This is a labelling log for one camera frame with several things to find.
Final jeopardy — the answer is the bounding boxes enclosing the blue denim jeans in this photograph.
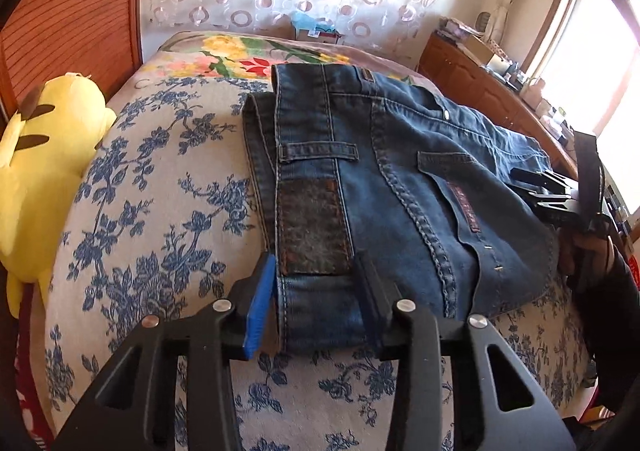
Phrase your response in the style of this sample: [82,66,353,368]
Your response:
[242,63,558,353]

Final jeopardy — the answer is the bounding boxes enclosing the right hand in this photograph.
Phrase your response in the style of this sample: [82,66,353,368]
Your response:
[559,229,615,292]

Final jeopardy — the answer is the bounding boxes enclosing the red patterned blanket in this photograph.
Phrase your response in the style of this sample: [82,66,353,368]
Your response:
[14,284,54,450]

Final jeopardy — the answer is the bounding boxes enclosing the long wooden sideboard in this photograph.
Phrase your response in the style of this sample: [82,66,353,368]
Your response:
[418,32,578,179]

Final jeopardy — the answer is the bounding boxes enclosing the cardboard box on sideboard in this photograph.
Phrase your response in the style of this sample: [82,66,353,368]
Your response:
[459,35,512,75]

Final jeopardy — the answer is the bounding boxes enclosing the blue floral bed sheet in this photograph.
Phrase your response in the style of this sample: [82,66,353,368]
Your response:
[43,69,597,451]

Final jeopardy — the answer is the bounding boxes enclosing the yellow plush toy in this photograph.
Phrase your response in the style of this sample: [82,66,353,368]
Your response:
[0,73,116,317]

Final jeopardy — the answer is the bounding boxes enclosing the box with blue tissue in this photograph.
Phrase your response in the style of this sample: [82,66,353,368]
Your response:
[290,12,343,44]

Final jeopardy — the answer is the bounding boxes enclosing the colourful floral blanket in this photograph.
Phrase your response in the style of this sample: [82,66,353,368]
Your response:
[136,32,419,84]

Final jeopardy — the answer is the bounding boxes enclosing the wooden slatted wardrobe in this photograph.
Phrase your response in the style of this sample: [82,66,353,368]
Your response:
[1,0,142,122]

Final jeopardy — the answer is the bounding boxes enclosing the window with wooden frame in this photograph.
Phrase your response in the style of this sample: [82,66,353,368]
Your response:
[536,0,639,215]

